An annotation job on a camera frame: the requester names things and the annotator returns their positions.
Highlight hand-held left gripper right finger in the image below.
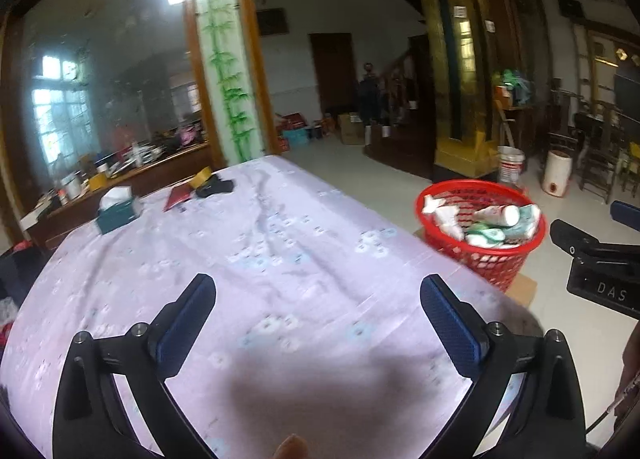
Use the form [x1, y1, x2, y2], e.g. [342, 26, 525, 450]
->
[419, 274, 587, 459]

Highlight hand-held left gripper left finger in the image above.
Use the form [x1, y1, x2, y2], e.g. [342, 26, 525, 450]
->
[51, 273, 217, 459]

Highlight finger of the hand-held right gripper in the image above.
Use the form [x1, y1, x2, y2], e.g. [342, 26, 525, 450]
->
[549, 219, 601, 257]
[610, 200, 640, 232]

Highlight red plastic basket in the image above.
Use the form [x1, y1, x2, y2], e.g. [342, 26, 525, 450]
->
[415, 180, 547, 294]

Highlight trash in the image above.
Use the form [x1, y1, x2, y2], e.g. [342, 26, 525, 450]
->
[422, 195, 466, 240]

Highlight person's left hand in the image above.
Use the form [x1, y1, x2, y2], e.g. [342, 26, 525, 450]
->
[274, 434, 310, 459]

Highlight white cylindrical container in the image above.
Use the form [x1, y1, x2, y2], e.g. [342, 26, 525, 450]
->
[544, 150, 572, 198]

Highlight wooden chair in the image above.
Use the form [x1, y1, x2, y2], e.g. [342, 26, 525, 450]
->
[575, 101, 623, 204]

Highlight white plastic bucket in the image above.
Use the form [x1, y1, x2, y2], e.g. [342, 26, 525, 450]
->
[497, 146, 526, 187]

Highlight black television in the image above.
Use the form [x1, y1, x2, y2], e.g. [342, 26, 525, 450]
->
[614, 71, 640, 120]

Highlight flat red packet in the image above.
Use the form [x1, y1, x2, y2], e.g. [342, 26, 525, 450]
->
[164, 185, 193, 212]

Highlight teal tissue box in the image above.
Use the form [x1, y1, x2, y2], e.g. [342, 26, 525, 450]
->
[96, 186, 142, 235]

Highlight purple floral tablecloth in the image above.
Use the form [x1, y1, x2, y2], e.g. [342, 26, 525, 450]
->
[0, 155, 543, 459]

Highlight black device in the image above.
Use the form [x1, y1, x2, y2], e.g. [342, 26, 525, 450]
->
[196, 178, 236, 198]

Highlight wooden counter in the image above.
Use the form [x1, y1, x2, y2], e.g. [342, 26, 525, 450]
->
[20, 139, 213, 240]

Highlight dark bag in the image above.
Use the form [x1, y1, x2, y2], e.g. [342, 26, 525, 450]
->
[0, 239, 48, 305]

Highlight golden pillar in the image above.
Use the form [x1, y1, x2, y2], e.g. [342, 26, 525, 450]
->
[410, 0, 501, 180]

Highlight cardboard box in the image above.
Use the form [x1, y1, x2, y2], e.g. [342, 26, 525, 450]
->
[337, 113, 368, 146]

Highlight bamboo painted pillar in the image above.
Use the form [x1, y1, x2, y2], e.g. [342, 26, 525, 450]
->
[182, 0, 268, 167]

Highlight wooden door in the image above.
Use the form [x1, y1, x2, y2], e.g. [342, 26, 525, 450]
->
[310, 33, 357, 117]

